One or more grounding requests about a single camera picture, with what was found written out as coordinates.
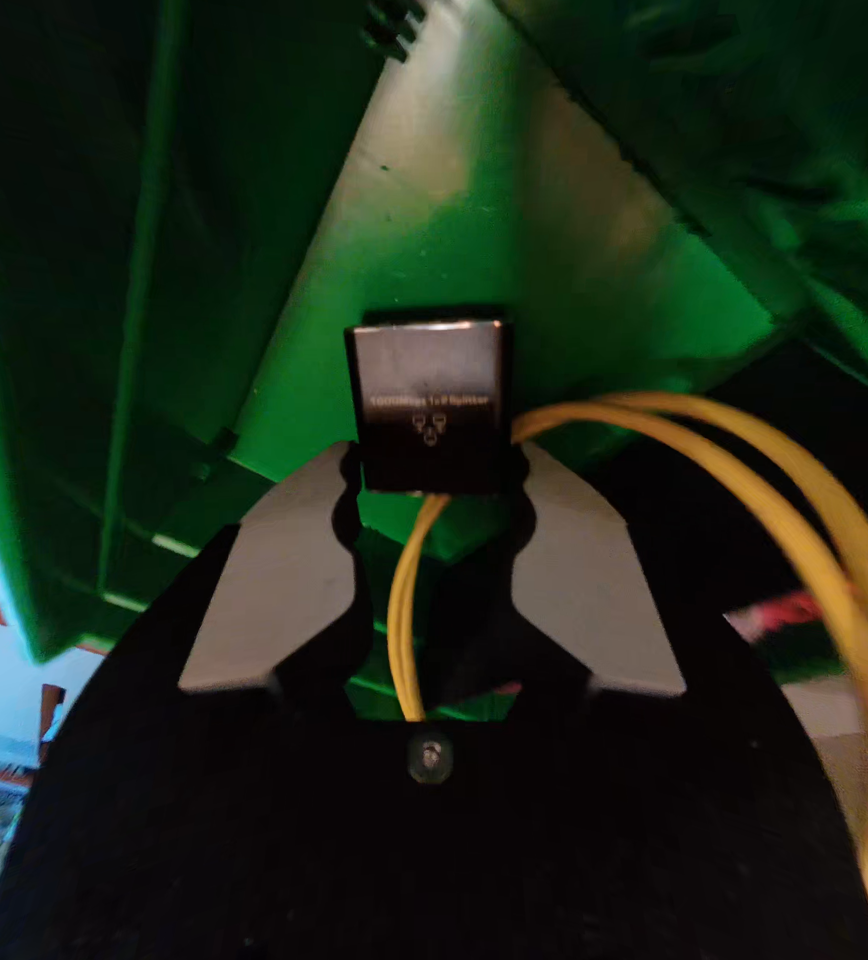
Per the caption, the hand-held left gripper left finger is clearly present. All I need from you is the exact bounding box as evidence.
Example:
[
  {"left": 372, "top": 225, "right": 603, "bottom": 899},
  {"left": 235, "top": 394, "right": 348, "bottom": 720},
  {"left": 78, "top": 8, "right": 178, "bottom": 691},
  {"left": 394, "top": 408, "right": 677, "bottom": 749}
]
[{"left": 179, "top": 441, "right": 369, "bottom": 697}]

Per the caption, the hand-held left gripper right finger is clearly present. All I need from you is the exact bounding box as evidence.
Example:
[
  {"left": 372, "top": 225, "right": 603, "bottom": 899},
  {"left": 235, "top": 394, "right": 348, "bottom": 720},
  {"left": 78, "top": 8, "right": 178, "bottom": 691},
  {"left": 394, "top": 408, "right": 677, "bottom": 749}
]
[{"left": 510, "top": 442, "right": 688, "bottom": 697}]

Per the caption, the yellow ethernet cable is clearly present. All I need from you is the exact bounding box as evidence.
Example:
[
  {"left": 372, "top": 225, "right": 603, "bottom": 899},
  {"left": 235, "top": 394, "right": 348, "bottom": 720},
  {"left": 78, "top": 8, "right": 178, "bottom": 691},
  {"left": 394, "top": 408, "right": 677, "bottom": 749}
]
[{"left": 387, "top": 391, "right": 868, "bottom": 924}]

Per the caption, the black ethernet splitter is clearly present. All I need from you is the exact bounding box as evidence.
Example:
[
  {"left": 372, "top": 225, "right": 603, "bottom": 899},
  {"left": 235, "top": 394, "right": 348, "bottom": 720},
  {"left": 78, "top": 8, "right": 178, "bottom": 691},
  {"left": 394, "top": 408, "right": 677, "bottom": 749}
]
[{"left": 344, "top": 307, "right": 517, "bottom": 496}]

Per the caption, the green plastic bin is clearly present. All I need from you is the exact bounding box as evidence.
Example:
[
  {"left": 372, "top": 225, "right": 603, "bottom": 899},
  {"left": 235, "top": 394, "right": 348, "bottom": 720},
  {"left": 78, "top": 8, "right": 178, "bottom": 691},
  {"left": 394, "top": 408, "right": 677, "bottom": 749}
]
[{"left": 0, "top": 0, "right": 868, "bottom": 725}]

